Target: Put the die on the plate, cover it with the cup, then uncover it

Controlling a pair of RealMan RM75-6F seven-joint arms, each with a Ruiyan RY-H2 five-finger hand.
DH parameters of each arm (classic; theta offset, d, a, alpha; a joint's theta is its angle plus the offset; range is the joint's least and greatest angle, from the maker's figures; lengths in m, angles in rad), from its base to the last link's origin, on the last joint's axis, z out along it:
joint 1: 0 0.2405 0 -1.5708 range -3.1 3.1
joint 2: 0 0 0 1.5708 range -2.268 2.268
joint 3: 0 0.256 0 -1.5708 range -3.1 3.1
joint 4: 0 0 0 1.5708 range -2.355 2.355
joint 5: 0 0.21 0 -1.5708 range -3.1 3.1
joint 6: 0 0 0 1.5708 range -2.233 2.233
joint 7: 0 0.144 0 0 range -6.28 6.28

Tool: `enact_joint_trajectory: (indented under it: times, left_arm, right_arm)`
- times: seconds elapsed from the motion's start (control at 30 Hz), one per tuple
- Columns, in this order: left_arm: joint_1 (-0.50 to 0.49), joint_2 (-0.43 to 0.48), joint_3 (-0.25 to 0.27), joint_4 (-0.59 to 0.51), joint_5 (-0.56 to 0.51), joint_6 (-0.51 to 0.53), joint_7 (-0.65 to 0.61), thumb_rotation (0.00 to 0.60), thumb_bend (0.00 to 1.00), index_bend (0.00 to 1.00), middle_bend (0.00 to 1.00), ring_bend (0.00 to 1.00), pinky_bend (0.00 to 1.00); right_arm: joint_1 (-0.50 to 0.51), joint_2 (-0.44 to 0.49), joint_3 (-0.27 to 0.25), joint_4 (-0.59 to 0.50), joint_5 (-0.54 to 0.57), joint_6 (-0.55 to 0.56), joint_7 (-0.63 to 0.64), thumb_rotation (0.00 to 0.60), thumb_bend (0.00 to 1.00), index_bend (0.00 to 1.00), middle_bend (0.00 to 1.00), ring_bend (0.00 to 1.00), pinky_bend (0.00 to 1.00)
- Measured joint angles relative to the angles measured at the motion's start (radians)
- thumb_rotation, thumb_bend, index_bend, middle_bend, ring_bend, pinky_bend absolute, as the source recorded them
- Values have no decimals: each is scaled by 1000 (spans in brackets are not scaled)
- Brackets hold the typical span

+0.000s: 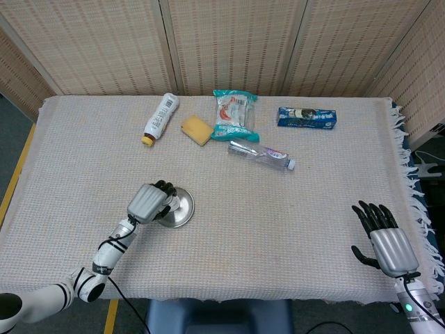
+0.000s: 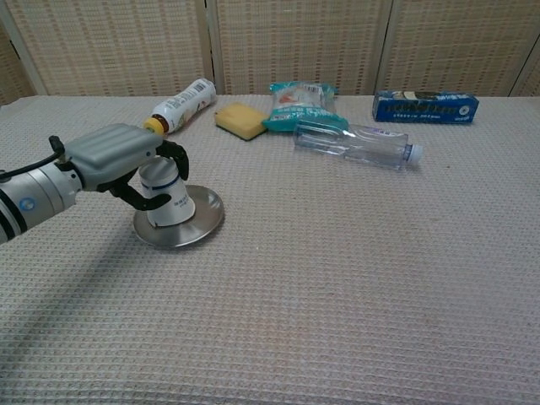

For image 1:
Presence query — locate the yellow sponge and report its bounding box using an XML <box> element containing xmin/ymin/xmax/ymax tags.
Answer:
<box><xmin>179</xmin><ymin>116</ymin><xmax>214</xmax><ymax>148</ymax></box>

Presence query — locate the dark blue table frame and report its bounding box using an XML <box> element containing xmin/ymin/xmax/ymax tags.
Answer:
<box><xmin>391</xmin><ymin>99</ymin><xmax>445</xmax><ymax>265</ymax></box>

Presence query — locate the clear plastic water bottle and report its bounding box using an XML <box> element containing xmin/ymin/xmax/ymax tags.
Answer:
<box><xmin>227</xmin><ymin>139</ymin><xmax>297</xmax><ymax>173</ymax></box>

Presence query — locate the bamboo folding screen panel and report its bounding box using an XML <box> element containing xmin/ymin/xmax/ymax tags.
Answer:
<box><xmin>0</xmin><ymin>26</ymin><xmax>58</xmax><ymax>122</ymax></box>
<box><xmin>159</xmin><ymin>0</ymin><xmax>309</xmax><ymax>97</ymax></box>
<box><xmin>0</xmin><ymin>0</ymin><xmax>178</xmax><ymax>97</ymax></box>
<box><xmin>364</xmin><ymin>0</ymin><xmax>445</xmax><ymax>150</ymax></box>
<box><xmin>281</xmin><ymin>0</ymin><xmax>435</xmax><ymax>98</ymax></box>

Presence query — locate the blue carton box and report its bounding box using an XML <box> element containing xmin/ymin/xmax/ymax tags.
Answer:
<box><xmin>276</xmin><ymin>106</ymin><xmax>337</xmax><ymax>131</ymax></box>

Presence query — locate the black floor cable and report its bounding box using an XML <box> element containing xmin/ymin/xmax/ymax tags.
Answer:
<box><xmin>311</xmin><ymin>321</ymin><xmax>348</xmax><ymax>334</ymax></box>

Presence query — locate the white drink bottle yellow cap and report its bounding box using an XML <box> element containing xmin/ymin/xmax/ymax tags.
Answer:
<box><xmin>140</xmin><ymin>92</ymin><xmax>181</xmax><ymax>146</ymax></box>

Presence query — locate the yellow floor tape strip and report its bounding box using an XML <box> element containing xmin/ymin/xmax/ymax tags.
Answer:
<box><xmin>103</xmin><ymin>299</ymin><xmax>120</xmax><ymax>334</ymax></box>
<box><xmin>0</xmin><ymin>122</ymin><xmax>37</xmax><ymax>223</ymax></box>

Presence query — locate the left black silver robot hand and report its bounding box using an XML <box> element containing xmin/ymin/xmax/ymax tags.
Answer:
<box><xmin>126</xmin><ymin>180</ymin><xmax>177</xmax><ymax>224</ymax></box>

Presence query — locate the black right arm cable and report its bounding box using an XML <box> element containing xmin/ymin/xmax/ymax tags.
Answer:
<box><xmin>401</xmin><ymin>274</ymin><xmax>445</xmax><ymax>321</ymax></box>

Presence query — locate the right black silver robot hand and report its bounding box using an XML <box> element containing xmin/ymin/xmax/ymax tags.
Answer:
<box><xmin>350</xmin><ymin>200</ymin><xmax>421</xmax><ymax>278</ymax></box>

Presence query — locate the round metal plate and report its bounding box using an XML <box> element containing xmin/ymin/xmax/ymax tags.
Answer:
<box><xmin>154</xmin><ymin>187</ymin><xmax>196</xmax><ymax>229</ymax></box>

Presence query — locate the teal snack packet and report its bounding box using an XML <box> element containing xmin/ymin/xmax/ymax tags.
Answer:
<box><xmin>210</xmin><ymin>88</ymin><xmax>261</xmax><ymax>143</ymax></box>

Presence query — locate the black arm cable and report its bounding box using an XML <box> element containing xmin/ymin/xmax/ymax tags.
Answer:
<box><xmin>97</xmin><ymin>215</ymin><xmax>152</xmax><ymax>334</ymax></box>
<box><xmin>401</xmin><ymin>274</ymin><xmax>445</xmax><ymax>321</ymax></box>

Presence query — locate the beige woven tablecloth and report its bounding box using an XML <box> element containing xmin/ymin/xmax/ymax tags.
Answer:
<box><xmin>17</xmin><ymin>94</ymin><xmax>445</xmax><ymax>307</ymax></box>

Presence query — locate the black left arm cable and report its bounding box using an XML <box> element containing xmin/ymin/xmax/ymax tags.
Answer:
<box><xmin>97</xmin><ymin>215</ymin><xmax>152</xmax><ymax>334</ymax></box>

